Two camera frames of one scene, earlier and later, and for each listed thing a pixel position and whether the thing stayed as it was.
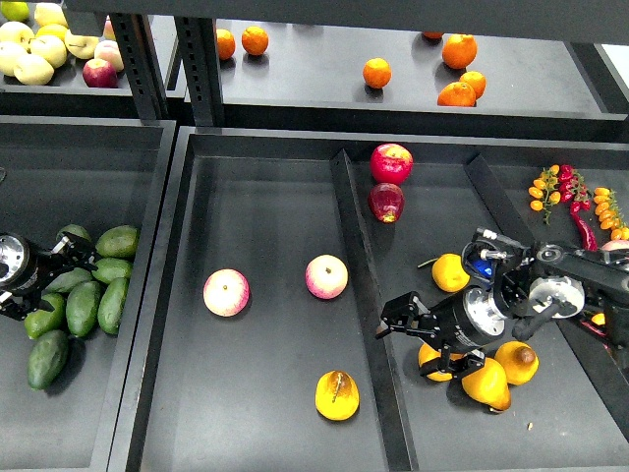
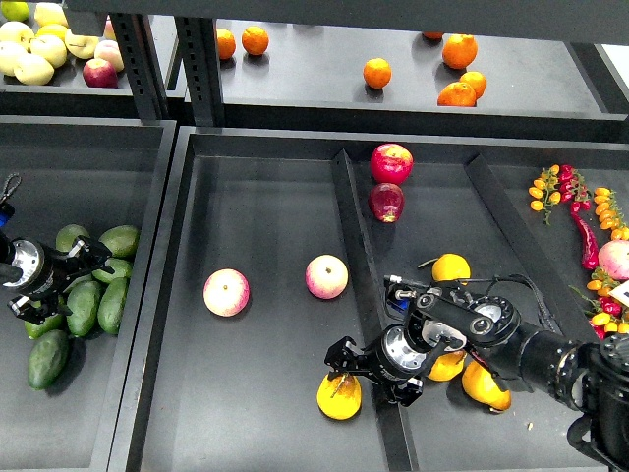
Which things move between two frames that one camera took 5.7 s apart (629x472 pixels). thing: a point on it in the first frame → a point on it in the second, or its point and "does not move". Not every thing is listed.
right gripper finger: [456, 367] → [407, 392]
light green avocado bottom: [38, 323] does not move
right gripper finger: [408, 313] → [340, 358]
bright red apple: [391, 163] does not move
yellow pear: [337, 395] does not move
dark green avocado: [46, 359] does not move
